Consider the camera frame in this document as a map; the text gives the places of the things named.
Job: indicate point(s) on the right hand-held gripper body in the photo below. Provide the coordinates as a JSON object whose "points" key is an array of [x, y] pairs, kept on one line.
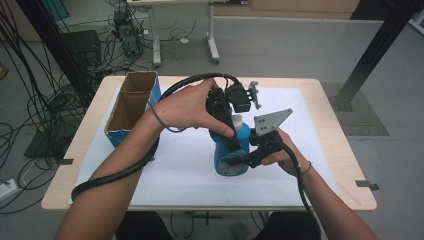
{"points": [[268, 133]]}

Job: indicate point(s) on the white paper mat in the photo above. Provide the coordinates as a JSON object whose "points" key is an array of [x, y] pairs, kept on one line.
{"points": [[186, 180]]}

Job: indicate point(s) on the person's left leg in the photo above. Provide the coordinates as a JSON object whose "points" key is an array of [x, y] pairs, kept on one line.
{"points": [[143, 226]]}

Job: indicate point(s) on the person's right hand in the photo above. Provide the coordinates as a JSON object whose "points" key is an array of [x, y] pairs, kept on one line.
{"points": [[286, 156]]}

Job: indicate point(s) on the black tape strip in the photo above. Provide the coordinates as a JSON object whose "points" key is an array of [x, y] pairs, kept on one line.
{"points": [[65, 162], [366, 184]]}

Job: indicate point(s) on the dark metal post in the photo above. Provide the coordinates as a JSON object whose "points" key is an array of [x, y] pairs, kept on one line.
{"points": [[380, 43], [53, 40]]}

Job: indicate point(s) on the person's right leg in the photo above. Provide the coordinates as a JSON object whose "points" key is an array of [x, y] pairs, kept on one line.
{"points": [[286, 226]]}

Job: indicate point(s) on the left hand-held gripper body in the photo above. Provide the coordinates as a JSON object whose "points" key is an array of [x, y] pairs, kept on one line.
{"points": [[221, 106]]}

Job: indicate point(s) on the white desk frame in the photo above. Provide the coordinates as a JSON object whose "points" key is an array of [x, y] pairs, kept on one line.
{"points": [[213, 40]]}

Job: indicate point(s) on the blue bottle with white cap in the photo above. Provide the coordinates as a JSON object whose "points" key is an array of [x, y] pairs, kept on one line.
{"points": [[230, 160]]}

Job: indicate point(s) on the person's left hand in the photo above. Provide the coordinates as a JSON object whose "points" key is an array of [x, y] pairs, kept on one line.
{"points": [[190, 106]]}

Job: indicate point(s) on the white power strip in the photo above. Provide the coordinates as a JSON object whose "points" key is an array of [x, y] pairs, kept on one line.
{"points": [[7, 189]]}

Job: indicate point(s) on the wooden cabinet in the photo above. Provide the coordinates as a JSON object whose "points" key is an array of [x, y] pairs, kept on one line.
{"points": [[300, 8]]}

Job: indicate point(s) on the blue cardboard box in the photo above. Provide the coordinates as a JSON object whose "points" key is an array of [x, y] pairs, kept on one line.
{"points": [[128, 113]]}

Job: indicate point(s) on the black box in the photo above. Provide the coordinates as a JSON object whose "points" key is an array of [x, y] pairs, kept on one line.
{"points": [[83, 45]]}

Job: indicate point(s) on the black computer tower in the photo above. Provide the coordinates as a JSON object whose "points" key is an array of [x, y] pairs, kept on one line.
{"points": [[128, 33]]}

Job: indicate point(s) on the person's leg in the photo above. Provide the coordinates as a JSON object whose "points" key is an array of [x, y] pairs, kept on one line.
{"points": [[143, 226], [286, 226]]}

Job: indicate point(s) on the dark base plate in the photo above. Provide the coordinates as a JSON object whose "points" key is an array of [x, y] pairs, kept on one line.
{"points": [[46, 143]]}

